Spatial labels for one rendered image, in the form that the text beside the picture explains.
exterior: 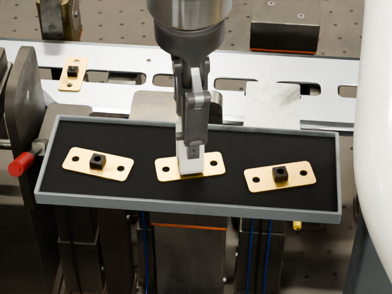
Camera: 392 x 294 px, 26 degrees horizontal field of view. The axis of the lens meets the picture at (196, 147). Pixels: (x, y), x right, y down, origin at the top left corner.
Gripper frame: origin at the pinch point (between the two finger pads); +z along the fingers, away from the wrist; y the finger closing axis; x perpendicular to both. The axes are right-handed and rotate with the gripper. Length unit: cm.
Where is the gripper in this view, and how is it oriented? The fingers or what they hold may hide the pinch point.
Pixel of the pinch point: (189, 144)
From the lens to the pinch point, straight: 102.7
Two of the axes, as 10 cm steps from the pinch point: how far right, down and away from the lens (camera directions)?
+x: -9.9, 1.2, -1.2
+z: 0.0, 7.0, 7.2
